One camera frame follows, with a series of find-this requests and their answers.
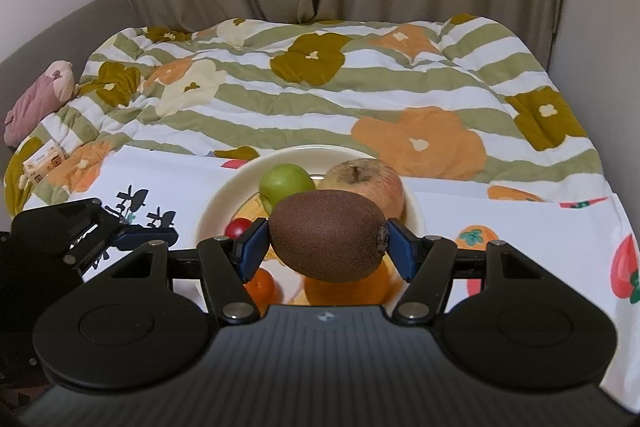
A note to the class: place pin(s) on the floral striped blanket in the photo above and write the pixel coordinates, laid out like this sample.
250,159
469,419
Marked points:
325,102

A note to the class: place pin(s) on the large orange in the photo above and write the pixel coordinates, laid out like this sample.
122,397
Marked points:
350,293

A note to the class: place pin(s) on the small tissue pack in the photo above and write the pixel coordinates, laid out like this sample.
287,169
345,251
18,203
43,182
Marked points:
44,164

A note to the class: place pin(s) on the brown kiwi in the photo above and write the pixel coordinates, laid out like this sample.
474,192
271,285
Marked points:
327,234

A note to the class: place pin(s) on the white printed cloth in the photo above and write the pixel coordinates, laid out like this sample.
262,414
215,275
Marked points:
540,257

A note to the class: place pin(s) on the red cherry tomato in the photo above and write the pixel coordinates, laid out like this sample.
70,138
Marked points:
237,228

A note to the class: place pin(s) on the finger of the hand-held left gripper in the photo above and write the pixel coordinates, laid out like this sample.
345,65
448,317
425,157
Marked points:
150,237

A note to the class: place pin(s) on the red yellow apple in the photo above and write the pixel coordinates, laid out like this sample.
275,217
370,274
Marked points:
370,184

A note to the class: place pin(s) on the grey padded headboard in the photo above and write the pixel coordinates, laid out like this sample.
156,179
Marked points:
55,37

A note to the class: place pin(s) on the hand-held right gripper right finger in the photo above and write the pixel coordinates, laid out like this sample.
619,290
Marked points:
401,251

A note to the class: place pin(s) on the small mandarin orange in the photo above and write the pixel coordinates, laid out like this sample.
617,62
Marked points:
262,289

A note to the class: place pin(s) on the pink plush toy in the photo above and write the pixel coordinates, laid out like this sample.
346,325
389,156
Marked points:
37,102

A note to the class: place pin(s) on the cream duck print bowl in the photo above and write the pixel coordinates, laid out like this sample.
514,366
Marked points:
225,192

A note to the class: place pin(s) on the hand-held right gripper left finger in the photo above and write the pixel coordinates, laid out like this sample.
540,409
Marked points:
252,252

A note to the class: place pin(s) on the green apple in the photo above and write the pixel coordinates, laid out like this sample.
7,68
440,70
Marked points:
285,184

